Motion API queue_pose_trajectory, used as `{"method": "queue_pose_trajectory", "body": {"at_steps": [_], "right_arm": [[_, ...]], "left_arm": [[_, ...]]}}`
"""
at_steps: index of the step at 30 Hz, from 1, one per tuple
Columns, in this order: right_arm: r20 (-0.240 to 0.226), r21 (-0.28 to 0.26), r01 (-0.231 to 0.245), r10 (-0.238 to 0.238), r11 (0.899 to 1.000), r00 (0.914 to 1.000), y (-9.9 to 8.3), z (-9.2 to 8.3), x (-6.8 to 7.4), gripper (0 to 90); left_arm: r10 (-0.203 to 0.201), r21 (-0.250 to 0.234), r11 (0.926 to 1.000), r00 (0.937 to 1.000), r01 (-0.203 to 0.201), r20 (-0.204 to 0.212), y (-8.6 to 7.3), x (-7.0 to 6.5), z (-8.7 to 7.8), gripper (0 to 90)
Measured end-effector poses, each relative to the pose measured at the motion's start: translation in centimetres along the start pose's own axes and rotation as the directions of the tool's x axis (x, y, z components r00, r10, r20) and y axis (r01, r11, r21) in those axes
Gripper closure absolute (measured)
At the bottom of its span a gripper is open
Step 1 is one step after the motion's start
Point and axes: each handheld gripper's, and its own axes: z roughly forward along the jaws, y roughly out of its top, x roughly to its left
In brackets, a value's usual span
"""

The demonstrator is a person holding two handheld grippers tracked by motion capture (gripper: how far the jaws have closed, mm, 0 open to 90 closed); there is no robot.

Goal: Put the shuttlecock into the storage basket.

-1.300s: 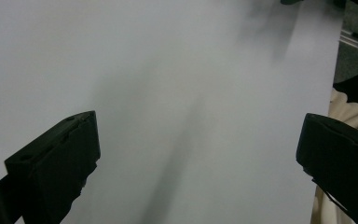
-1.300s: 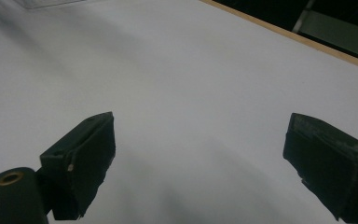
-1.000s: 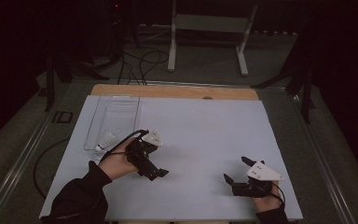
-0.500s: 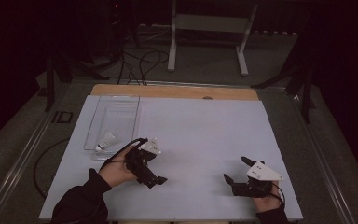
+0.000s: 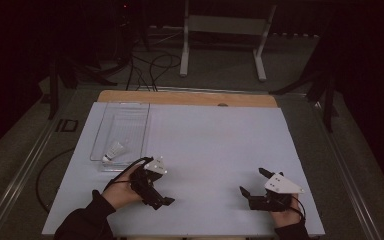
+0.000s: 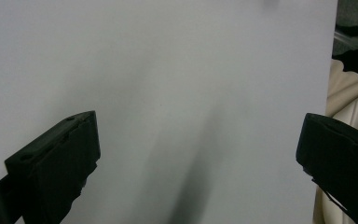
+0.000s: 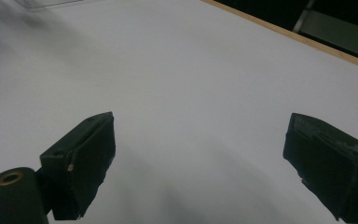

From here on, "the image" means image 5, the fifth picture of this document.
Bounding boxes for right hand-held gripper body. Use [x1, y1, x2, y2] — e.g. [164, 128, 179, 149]
[247, 171, 305, 213]

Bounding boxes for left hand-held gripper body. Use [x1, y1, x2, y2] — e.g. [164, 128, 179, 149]
[129, 155, 168, 211]

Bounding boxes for white shuttlecock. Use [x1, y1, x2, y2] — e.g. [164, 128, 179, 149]
[101, 140, 126, 164]

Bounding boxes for clear plastic bin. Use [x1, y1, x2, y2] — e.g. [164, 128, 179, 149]
[89, 101, 151, 173]

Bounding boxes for person's left hand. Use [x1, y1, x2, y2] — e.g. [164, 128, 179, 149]
[101, 163, 146, 211]

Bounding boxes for person's right hand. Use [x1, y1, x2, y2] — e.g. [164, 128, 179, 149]
[269, 196, 304, 229]

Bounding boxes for white table mat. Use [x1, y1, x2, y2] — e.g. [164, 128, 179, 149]
[41, 101, 326, 238]

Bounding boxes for black stand with angled legs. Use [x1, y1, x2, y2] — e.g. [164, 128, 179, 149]
[44, 49, 118, 121]
[269, 64, 341, 134]

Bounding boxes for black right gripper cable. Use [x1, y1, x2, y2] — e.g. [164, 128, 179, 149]
[291, 195, 308, 224]

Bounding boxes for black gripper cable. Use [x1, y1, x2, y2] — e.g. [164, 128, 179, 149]
[291, 195, 308, 224]
[35, 148, 155, 214]

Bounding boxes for metal floor rail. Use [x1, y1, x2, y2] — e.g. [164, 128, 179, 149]
[0, 96, 81, 240]
[308, 96, 384, 240]

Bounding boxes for black rectangular floor bracket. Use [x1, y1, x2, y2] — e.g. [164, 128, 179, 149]
[55, 118, 80, 133]

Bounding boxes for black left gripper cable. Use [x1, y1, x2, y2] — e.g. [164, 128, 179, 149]
[35, 148, 155, 214]

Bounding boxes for black floor cables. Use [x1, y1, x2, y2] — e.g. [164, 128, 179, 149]
[125, 53, 182, 93]

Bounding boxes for white metal stand frame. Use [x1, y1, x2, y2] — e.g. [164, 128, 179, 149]
[179, 0, 278, 83]

